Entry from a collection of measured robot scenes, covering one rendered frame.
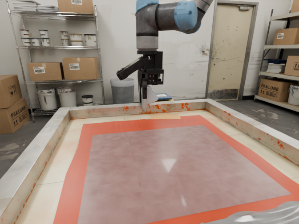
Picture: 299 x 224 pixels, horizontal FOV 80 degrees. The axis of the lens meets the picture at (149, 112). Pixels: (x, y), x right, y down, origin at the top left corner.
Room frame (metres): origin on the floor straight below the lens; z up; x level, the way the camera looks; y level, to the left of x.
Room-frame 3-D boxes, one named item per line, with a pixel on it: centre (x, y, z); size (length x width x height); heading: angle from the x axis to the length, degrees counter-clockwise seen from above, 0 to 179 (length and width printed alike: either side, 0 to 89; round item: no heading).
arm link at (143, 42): (0.66, 0.01, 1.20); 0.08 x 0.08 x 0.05
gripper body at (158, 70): (0.65, 0.00, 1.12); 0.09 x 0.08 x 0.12; 103
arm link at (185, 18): (0.62, -0.09, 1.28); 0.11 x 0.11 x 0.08; 62
